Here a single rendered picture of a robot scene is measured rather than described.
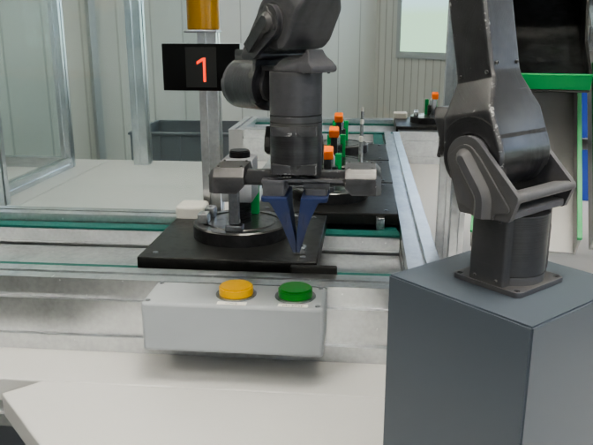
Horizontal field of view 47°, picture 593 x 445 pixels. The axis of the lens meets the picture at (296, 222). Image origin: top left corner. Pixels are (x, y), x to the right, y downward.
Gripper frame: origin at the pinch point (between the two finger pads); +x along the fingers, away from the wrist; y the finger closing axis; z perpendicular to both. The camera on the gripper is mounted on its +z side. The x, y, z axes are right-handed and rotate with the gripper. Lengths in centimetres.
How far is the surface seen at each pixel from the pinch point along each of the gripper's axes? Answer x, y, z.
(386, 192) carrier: 8, -12, 51
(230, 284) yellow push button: 7.7, 7.8, 0.0
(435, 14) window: -35, -57, 440
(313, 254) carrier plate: 7.9, -1.1, 12.7
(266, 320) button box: 10.7, 3.1, -3.4
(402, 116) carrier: 6, -21, 163
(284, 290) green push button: 7.8, 1.3, -1.1
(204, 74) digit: -14.8, 17.0, 30.6
